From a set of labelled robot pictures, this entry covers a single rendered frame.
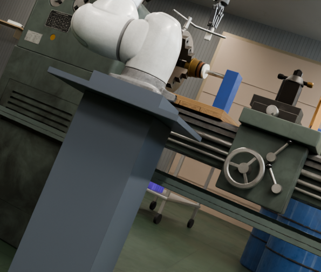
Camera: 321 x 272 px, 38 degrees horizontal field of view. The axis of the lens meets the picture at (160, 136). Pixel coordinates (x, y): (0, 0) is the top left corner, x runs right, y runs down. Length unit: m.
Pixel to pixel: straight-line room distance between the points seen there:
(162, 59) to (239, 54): 8.23
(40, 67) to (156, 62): 0.91
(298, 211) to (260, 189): 2.01
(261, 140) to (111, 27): 0.70
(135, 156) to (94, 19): 0.50
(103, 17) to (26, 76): 0.83
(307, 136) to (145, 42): 0.66
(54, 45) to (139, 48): 0.84
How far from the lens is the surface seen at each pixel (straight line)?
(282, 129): 1.74
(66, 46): 2.26
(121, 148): 1.42
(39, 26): 2.40
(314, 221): 3.72
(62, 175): 1.48
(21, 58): 2.39
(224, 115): 1.95
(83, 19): 1.62
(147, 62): 1.51
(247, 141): 1.79
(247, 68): 9.61
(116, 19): 1.59
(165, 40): 1.53
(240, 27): 9.96
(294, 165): 1.75
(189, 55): 2.19
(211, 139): 1.93
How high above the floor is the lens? 0.62
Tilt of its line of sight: 3 degrees up
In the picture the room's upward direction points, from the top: 23 degrees clockwise
